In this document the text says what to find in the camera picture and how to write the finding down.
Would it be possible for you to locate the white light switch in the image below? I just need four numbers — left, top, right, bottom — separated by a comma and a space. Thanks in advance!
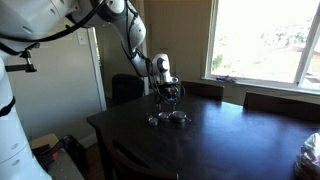
76, 31, 88, 46

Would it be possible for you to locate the largest steel measuring cup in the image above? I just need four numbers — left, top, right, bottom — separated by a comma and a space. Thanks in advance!
169, 110, 192, 124

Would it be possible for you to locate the white baseboard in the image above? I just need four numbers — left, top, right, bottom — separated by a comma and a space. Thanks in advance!
78, 133, 98, 149

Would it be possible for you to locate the smallest steel measuring cup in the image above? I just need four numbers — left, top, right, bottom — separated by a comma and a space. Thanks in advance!
145, 112, 160, 127

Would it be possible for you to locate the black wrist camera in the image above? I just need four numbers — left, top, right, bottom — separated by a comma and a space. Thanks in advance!
163, 83, 184, 92

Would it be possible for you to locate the half steel measuring cup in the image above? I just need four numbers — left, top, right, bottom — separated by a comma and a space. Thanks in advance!
171, 110, 186, 118

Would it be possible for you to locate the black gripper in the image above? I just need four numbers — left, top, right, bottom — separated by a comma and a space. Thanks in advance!
155, 89, 183, 112

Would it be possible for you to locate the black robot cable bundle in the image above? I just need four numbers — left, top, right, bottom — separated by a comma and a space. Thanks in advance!
0, 0, 186, 106

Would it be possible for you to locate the white framed window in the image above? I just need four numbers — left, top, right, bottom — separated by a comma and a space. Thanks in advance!
203, 0, 320, 94

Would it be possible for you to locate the dark wooden dining chair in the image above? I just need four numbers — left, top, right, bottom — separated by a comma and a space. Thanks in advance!
181, 80, 225, 102
243, 91, 320, 123

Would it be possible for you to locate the grey metal platform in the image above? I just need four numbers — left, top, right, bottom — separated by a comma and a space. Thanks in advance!
46, 148, 85, 180

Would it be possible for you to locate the clear plastic bag of items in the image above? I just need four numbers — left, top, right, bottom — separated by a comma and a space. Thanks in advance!
294, 132, 320, 180

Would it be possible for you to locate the white door frame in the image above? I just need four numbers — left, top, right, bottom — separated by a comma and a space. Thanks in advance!
85, 26, 150, 113

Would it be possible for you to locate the black upholstered chair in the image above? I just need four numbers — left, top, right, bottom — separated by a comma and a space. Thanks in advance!
111, 73, 145, 107

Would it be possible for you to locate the curved back wooden chair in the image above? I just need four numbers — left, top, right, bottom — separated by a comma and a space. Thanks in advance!
99, 133, 179, 180

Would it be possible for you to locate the beige box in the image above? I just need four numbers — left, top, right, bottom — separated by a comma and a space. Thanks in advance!
29, 133, 60, 151

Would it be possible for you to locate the blue object on sill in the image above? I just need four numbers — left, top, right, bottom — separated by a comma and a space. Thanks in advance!
215, 75, 237, 84

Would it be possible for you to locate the one-third steel measuring cup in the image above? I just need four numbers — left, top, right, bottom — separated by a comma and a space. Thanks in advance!
157, 111, 172, 124

